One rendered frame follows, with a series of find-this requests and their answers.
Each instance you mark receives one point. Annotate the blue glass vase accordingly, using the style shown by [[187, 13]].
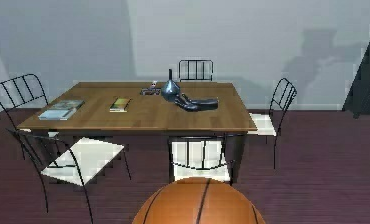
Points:
[[170, 90]]

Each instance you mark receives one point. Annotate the brown wooden dining table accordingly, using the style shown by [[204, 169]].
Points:
[[146, 118]]

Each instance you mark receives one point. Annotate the small pale figurine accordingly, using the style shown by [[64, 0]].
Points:
[[153, 84]]

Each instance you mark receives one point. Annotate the yellow green book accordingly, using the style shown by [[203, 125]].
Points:
[[120, 104]]

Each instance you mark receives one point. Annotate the orange basketball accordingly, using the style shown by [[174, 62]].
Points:
[[193, 206]]

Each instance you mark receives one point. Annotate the grey green book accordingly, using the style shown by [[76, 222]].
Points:
[[69, 104]]

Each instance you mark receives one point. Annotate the pale blue book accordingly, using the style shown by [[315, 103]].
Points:
[[56, 114]]

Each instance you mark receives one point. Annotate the dark slanted shelf unit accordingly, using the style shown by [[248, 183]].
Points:
[[364, 90]]

